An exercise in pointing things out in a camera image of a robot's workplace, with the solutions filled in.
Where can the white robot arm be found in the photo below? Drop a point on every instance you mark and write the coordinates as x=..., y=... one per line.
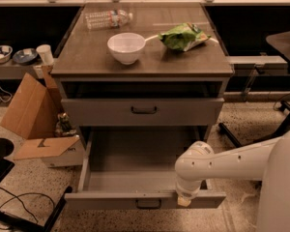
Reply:
x=267, y=161

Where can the green chip bag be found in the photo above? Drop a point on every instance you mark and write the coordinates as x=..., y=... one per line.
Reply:
x=183, y=37

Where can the open cardboard box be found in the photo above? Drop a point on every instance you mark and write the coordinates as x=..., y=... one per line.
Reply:
x=32, y=115

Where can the white paper cup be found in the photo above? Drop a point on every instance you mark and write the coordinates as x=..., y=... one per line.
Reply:
x=45, y=53

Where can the black stand base left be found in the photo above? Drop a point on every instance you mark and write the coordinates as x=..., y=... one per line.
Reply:
x=31, y=194

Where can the white patterned bowl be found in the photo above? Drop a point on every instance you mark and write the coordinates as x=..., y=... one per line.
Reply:
x=5, y=53

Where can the grey drawer cabinet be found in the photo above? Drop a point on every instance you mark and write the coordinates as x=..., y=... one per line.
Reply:
x=85, y=68

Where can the small figurine in box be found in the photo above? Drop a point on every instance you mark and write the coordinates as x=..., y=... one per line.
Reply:
x=63, y=126

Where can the grey drawer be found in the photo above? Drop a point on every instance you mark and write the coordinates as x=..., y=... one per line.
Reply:
x=143, y=112
x=131, y=168

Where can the clear plastic water bottle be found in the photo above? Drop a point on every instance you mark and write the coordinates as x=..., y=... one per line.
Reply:
x=107, y=19

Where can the grey top drawer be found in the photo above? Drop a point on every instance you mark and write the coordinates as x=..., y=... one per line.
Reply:
x=143, y=112

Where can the dark side table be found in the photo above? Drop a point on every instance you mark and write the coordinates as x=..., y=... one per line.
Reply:
x=281, y=43

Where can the blue patterned bowl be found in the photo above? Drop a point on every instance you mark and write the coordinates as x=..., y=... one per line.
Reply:
x=25, y=56

